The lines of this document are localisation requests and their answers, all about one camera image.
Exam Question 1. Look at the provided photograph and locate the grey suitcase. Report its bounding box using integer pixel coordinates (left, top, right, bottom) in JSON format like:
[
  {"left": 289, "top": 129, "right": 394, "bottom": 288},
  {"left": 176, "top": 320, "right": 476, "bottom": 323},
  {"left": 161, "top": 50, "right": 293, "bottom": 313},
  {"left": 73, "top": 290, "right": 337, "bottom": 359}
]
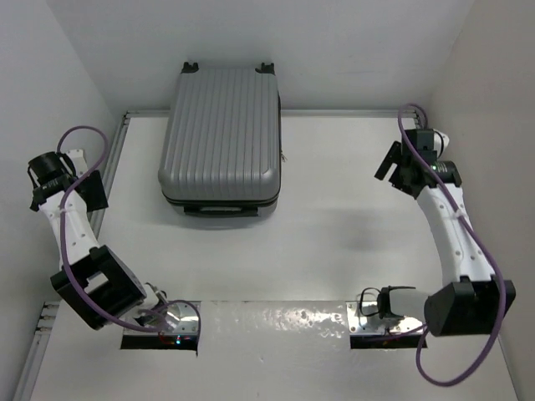
[{"left": 158, "top": 63, "right": 283, "bottom": 217}]

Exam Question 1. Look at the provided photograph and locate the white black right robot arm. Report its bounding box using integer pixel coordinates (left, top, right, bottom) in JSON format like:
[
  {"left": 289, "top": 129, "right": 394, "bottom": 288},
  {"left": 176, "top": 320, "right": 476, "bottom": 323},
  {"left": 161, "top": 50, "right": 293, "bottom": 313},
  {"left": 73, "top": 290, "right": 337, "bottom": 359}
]
[{"left": 374, "top": 129, "right": 516, "bottom": 337}]

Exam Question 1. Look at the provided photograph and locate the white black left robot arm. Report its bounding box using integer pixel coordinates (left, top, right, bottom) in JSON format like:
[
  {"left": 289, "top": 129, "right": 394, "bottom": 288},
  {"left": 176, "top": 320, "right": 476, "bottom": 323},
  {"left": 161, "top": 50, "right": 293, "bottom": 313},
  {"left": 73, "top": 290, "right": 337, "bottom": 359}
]
[{"left": 27, "top": 151, "right": 146, "bottom": 330}]

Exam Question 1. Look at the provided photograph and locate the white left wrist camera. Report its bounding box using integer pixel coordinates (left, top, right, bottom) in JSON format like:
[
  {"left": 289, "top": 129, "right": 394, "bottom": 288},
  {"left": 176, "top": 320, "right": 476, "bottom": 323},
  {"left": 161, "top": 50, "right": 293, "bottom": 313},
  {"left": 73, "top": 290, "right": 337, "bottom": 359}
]
[{"left": 66, "top": 149, "right": 88, "bottom": 177}]

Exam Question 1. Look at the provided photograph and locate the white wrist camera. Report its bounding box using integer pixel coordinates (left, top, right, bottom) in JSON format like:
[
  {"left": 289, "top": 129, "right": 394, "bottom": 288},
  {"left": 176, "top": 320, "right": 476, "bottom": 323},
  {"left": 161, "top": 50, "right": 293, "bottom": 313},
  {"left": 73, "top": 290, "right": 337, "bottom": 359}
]
[
  {"left": 433, "top": 129, "right": 450, "bottom": 158},
  {"left": 66, "top": 149, "right": 88, "bottom": 177}
]

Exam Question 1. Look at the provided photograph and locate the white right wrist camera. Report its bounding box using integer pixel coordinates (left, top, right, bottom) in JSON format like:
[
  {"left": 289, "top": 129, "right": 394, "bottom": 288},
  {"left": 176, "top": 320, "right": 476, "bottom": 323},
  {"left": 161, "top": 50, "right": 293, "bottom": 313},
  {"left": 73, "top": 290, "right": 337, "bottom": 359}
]
[{"left": 433, "top": 129, "right": 450, "bottom": 158}]

